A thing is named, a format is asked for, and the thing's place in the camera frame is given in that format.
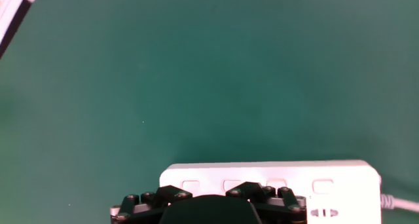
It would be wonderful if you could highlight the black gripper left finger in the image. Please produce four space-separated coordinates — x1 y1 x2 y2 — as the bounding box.
110 184 194 224

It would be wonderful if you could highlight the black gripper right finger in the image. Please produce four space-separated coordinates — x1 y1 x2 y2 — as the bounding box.
225 181 308 224

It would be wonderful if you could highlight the white four-socket power strip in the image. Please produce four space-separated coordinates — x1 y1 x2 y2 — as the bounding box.
159 159 382 224

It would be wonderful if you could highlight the green table mat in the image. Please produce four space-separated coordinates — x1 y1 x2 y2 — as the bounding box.
0 0 419 224

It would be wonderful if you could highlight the white power strip cable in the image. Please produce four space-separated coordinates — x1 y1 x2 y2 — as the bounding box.
379 193 419 215

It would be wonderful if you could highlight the aluminium table frame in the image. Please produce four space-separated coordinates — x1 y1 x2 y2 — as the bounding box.
0 0 43 60

